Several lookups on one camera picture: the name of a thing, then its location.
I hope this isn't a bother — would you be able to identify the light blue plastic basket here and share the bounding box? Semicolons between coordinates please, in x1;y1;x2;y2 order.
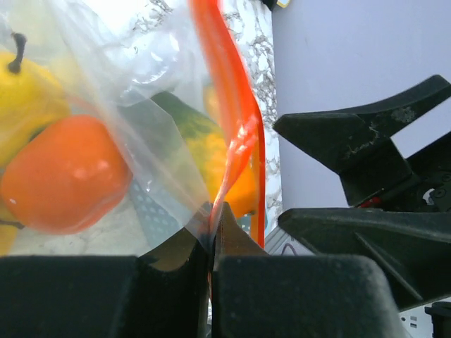
130;179;268;247

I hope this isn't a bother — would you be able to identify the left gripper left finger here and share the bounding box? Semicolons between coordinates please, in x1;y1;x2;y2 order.
1;230;209;337

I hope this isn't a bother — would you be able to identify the orange tomato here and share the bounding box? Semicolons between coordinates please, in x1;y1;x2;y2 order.
1;115;132;234

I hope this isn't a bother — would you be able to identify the clear zip top bag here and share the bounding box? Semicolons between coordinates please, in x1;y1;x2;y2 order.
1;1;265;256

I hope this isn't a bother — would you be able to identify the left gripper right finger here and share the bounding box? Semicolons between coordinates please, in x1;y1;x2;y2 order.
211;204;406;337

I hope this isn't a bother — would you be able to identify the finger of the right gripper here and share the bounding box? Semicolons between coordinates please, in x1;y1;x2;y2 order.
278;208;450;311
273;75;450;206

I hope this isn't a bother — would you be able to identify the green yellow mango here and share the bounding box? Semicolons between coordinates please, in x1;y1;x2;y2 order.
152;92;258;218

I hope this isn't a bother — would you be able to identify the yellow apple with stem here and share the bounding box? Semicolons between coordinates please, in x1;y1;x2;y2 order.
1;32;71;168

